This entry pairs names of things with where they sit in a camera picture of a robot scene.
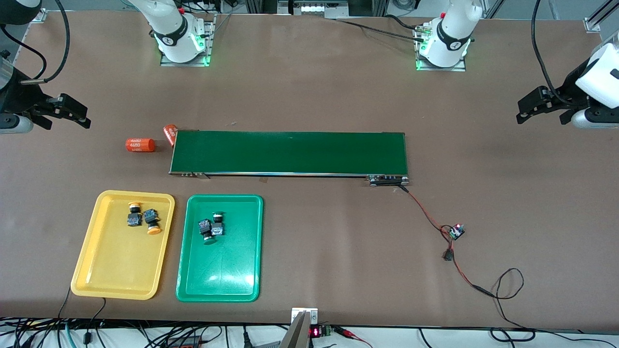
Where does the yellow mushroom push button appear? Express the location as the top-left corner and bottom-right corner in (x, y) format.
(143, 208), (162, 235)
(127, 202), (144, 228)

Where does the yellow plastic tray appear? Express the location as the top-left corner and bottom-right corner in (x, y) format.
(71, 190), (176, 301)

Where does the green plastic tray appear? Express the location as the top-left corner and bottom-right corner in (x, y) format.
(176, 194), (264, 303)

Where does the green belt conveyor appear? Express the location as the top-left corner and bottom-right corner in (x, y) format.
(168, 130), (412, 188)

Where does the red clip lead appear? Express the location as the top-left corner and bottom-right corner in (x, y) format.
(334, 327), (373, 348)

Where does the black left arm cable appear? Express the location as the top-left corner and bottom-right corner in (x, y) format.
(531, 0), (588, 108)

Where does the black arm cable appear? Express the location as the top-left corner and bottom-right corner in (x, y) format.
(0, 0), (71, 85)
(531, 0), (588, 108)

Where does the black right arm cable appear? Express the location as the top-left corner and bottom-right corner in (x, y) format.
(0, 0), (71, 85)

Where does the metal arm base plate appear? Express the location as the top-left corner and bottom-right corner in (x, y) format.
(160, 14), (216, 67)
(415, 24), (467, 72)

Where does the thin black power cable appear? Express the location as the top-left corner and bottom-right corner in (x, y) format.
(491, 267), (536, 339)

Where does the black cable bundle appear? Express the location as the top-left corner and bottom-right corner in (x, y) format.
(334, 14), (428, 42)

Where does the black cable with plug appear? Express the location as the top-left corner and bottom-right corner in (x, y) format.
(84, 297), (107, 344)

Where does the silver machine frame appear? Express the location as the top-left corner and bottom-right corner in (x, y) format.
(278, 0), (349, 16)

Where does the silver metal bracket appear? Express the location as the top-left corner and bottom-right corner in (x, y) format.
(291, 307), (319, 325)

